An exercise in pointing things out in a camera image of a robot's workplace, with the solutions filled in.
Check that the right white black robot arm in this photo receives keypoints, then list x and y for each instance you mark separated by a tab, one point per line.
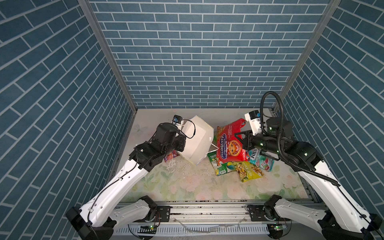
344	218

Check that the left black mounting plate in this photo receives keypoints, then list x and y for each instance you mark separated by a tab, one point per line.
160	215

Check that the yellow green snack packet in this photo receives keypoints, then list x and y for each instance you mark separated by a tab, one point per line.
248	171

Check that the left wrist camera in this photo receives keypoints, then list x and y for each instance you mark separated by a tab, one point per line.
177	120

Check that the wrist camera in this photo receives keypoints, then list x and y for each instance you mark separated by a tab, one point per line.
254	120
177	120

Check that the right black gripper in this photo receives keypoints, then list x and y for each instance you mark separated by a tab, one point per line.
247	138

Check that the black mounting plate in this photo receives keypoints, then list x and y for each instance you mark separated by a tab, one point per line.
160	215
260	213

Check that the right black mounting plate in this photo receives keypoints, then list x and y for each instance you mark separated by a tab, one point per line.
260	213

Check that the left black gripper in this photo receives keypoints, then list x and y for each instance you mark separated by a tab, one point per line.
181	139

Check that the floral paper gift bag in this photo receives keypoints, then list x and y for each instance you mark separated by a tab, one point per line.
198	147

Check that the white slotted cable duct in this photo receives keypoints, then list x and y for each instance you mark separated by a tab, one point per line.
194	230

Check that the teal snack packet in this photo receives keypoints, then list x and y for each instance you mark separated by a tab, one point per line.
261	161

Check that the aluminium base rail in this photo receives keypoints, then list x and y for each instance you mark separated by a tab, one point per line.
207	213

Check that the small green snack packet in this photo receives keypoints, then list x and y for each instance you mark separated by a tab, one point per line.
220	167

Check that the purple Fox's candy packet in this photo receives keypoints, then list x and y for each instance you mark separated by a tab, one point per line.
171	156

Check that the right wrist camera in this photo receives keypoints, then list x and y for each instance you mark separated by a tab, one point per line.
254	120

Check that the red snack packet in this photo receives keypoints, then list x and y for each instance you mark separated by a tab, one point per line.
226	143

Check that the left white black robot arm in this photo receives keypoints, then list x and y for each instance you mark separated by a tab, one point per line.
100	217

